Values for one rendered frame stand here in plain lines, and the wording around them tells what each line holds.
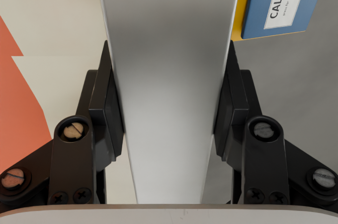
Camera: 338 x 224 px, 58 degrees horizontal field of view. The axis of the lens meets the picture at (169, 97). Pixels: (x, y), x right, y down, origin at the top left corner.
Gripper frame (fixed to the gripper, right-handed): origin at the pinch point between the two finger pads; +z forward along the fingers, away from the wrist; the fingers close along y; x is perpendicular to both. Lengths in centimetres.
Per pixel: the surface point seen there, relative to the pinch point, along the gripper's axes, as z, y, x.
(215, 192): 135, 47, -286
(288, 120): 146, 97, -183
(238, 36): 28.6, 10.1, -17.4
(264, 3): 27.3, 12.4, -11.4
